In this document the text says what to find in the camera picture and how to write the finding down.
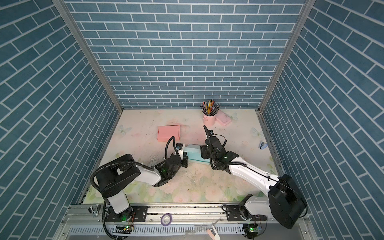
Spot light blue paper box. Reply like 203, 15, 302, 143
184, 144, 210, 165

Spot pink paper box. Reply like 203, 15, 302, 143
157, 125, 180, 142

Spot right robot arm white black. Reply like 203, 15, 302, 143
201, 126, 308, 229

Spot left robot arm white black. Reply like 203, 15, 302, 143
90, 136, 189, 240

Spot pink metal pencil cup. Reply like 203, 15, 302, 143
203, 115, 216, 127

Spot pink pencil case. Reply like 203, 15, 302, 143
215, 111, 232, 127

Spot coloured pencils bundle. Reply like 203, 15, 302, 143
200, 100, 220, 117

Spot small blue clip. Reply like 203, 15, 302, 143
259, 141, 268, 150

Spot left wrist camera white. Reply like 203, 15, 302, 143
176, 143, 184, 160

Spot purple tape ring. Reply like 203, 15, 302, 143
160, 212, 173, 227

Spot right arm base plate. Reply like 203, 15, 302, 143
221, 205, 268, 222

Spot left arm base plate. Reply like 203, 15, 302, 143
105, 206, 148, 223

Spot white tool on rail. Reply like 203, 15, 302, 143
195, 222, 221, 240

